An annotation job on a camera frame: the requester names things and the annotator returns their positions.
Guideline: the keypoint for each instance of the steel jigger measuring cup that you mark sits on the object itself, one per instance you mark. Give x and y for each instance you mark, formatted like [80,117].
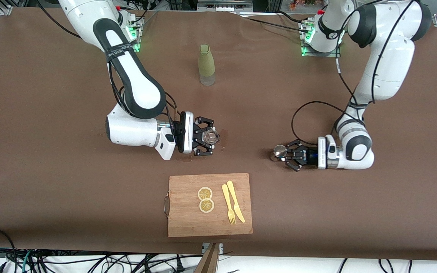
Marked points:
[279,151]

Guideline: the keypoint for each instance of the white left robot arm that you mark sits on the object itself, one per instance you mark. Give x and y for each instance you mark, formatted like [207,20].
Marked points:
[385,64]

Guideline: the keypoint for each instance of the aluminium support post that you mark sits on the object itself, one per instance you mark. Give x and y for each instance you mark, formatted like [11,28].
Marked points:
[208,263]

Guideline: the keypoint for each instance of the yellow plastic knife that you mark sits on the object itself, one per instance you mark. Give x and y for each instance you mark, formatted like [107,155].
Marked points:
[234,199]

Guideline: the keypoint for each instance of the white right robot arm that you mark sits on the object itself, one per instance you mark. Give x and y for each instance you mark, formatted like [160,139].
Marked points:
[139,87]

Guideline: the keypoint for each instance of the lemon slice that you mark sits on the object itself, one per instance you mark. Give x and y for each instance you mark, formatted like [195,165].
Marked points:
[206,206]
[205,193]

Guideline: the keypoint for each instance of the metal post base bracket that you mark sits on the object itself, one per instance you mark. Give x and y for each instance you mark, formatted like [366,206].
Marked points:
[220,247]

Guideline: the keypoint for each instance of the yellow plastic fork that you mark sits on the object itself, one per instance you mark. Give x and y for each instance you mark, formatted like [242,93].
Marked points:
[227,198]

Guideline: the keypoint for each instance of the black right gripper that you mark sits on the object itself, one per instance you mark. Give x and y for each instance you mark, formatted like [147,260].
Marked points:
[197,138]

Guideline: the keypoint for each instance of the green sleeved glass bottle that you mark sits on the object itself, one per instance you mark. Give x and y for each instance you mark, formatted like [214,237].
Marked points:
[206,62]

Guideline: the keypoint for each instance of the spilled liquid puddle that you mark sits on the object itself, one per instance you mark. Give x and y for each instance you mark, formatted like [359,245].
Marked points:
[224,133]
[186,159]

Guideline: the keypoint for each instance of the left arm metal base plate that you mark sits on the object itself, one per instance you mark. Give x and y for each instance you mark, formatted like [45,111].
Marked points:
[319,54]

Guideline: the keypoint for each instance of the white power strip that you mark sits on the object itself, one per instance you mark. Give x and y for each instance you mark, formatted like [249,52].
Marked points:
[224,7]

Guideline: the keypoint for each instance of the small clear glass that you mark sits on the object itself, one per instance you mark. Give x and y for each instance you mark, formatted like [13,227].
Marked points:
[211,137]

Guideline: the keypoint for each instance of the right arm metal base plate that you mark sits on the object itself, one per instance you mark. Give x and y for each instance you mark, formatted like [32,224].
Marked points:
[138,34]

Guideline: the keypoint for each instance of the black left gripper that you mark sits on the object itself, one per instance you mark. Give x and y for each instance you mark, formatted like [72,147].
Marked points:
[306,154]

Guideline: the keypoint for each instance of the wooden cutting board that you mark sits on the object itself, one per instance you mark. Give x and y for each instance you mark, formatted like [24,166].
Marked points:
[188,220]

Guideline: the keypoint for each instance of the brown table cover sheet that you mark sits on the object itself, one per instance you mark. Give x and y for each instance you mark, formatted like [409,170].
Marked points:
[317,212]

